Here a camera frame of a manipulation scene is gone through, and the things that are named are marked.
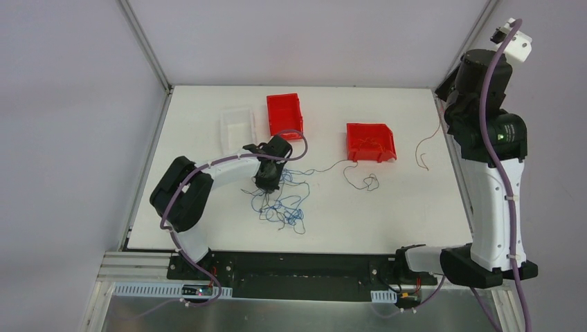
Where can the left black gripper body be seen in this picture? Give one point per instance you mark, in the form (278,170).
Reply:
(266,178)

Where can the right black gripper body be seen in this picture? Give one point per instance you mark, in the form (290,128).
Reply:
(446,89)

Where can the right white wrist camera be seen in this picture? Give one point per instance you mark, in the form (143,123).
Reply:
(519,48)

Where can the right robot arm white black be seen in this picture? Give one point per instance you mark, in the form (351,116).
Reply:
(493,148)

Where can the clear plastic bin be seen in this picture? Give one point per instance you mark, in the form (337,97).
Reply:
(237,128)

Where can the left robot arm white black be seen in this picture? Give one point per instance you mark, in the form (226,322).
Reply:
(181,195)

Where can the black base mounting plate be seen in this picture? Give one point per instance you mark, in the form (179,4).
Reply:
(297,276)

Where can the red bin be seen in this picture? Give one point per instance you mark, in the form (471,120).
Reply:
(284,113)
(370,142)

